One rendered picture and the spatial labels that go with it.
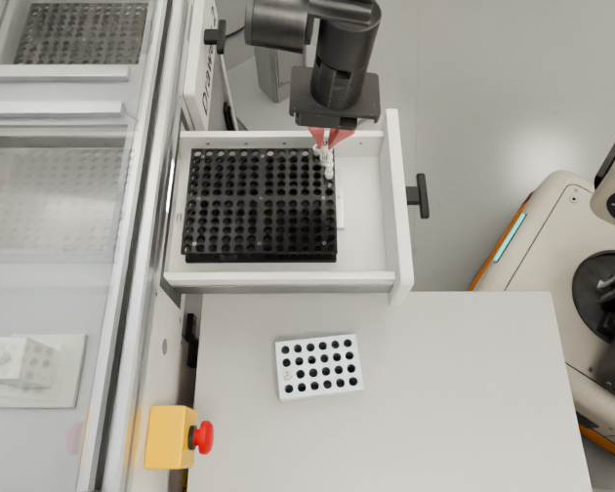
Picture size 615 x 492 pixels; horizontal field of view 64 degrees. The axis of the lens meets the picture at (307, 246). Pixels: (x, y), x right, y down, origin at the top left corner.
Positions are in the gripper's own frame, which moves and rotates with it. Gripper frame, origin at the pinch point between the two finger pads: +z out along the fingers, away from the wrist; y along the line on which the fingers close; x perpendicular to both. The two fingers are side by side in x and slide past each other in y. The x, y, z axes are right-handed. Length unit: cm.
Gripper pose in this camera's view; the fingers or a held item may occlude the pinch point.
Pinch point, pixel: (324, 142)
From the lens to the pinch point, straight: 65.0
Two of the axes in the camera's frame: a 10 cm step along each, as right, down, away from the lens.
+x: -0.2, 8.9, -4.5
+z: -1.0, 4.4, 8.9
